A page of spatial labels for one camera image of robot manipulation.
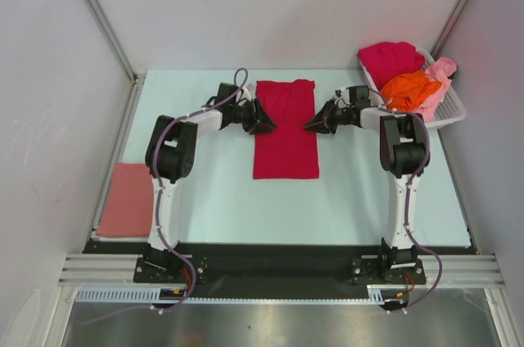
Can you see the right aluminium corner post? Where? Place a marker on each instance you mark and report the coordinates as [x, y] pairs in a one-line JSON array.
[[460, 3]]

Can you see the left aluminium corner post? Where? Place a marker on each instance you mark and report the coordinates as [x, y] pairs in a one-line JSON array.
[[112, 40]]

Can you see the aluminium front frame rail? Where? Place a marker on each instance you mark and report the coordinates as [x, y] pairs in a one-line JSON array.
[[458, 271]]

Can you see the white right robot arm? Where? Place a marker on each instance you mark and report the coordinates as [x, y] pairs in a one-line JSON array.
[[404, 153]]

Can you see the aluminium side rail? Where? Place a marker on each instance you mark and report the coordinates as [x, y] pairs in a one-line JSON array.
[[458, 187], [118, 144]]

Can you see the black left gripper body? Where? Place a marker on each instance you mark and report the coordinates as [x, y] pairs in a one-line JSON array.
[[244, 114]]

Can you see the right aluminium side rail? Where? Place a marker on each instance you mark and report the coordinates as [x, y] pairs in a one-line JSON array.
[[458, 187]]

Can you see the left aluminium side rail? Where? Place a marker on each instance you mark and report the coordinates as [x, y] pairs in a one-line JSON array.
[[118, 144]]

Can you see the aluminium corner post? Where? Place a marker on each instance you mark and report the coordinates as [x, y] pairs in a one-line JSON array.
[[460, 3], [112, 40]]

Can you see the white plastic laundry basket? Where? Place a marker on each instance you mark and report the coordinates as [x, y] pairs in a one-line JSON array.
[[449, 110]]

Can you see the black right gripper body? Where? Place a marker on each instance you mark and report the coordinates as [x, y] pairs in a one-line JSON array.
[[336, 116]]

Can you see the white slotted cable duct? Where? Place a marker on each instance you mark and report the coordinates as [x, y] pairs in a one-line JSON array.
[[169, 296]]

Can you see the light pink t-shirt in basket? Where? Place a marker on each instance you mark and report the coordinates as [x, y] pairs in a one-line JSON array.
[[441, 72]]

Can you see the folded salmon pink t-shirt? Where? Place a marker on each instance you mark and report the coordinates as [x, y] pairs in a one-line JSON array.
[[127, 212]]

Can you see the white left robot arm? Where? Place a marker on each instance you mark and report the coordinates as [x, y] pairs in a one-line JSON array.
[[172, 148]]

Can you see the orange t-shirt in basket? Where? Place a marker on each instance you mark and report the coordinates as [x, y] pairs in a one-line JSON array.
[[406, 92]]

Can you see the crimson t-shirt in basket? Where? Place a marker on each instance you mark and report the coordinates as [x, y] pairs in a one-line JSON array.
[[385, 60]]

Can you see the crimson red t-shirt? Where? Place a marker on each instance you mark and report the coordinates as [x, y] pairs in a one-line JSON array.
[[289, 151]]

